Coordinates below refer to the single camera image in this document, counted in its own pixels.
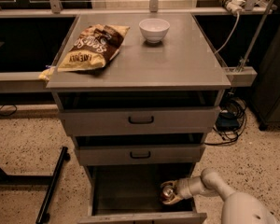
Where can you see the white power strip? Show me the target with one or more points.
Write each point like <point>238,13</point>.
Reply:
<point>233,6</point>

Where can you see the top grey drawer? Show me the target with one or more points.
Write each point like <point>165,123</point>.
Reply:
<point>137,112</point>

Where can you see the bottom grey drawer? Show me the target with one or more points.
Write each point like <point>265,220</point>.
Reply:
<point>131,194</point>

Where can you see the grey drawer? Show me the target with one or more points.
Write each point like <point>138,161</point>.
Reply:
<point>139,149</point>
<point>137,112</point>
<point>131,194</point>

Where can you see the black metal floor stand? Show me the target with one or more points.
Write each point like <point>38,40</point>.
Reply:
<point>50,181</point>

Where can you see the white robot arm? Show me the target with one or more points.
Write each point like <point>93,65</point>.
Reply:
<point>238,208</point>

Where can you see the grey metal rail frame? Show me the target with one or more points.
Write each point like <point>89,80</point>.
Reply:
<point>31,78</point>

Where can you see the grey drawer cabinet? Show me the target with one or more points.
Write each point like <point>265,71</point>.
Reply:
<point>142,120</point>

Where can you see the middle grey drawer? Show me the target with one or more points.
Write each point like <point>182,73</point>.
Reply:
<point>139,149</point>

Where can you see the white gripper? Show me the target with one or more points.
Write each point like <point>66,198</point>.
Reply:
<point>185,188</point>

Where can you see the brown yellow chip bag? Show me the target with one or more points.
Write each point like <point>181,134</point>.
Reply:
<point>95,47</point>

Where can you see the dark grey cabinet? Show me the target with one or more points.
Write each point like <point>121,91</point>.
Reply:
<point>265,95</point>

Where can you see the red coke can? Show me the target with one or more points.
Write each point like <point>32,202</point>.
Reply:
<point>167,193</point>

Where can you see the white ceramic bowl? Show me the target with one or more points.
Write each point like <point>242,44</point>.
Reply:
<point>154,30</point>

